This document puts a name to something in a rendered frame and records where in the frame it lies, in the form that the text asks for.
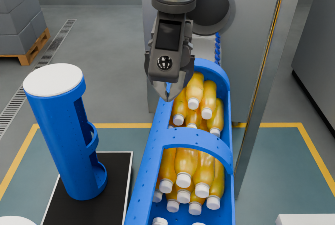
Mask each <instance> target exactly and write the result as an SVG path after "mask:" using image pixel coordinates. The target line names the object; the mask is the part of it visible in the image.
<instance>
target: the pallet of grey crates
mask: <svg viewBox="0 0 335 225"><path fill-rule="evenodd" d="M50 37H51V36H50V33H49V29H48V28H47V26H46V23H45V19H44V16H43V13H42V10H41V7H40V4H39V1H38V0H0V57H18V58H19V60H20V63H21V65H22V66H30V64H31V63H32V62H33V60H34V59H35V58H36V56H37V55H38V54H39V52H40V51H41V50H42V48H43V47H44V45H45V44H46V43H47V41H48V40H49V39H50Z"/></svg>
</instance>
